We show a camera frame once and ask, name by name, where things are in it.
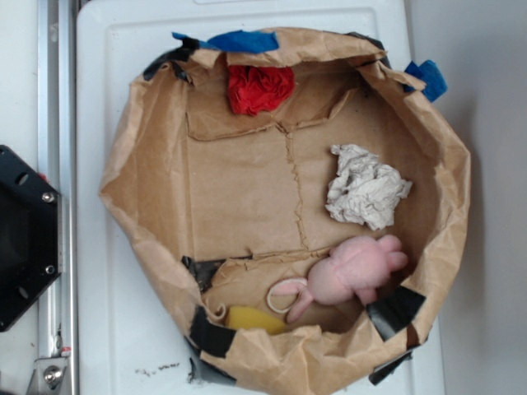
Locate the red paper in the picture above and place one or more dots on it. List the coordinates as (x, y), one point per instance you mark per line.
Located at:
(255, 89)

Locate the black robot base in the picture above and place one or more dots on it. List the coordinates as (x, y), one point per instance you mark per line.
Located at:
(29, 236)

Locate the crumpled white paper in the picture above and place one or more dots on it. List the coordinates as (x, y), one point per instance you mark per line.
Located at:
(364, 191)

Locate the brown paper bag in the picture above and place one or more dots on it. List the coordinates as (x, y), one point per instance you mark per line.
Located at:
(218, 206)

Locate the pink plush bunny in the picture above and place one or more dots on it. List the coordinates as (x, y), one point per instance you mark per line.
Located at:
(356, 267)

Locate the yellow sponge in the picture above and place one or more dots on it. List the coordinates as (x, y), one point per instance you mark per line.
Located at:
(245, 317)

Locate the black tape lower left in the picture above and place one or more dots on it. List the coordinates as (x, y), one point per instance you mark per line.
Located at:
(214, 339)

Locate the black tape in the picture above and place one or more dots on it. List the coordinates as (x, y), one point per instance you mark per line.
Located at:
(395, 312)
(214, 339)

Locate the blue tape top strip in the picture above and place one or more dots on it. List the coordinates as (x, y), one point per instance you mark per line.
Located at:
(238, 41)

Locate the blue tape strip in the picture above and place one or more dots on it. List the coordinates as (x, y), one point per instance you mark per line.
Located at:
(238, 41)
(430, 74)

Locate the black tape lower right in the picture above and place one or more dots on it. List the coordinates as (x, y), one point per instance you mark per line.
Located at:
(395, 312)

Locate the white plastic tray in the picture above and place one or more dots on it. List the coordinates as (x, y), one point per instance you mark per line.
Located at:
(128, 343)

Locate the blue tape right strip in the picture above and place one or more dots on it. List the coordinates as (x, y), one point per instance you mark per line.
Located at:
(430, 74)

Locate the aluminium rail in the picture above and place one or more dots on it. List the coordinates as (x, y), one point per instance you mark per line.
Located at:
(57, 160)

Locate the metal corner bracket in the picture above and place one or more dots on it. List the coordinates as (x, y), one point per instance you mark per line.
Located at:
(50, 376)

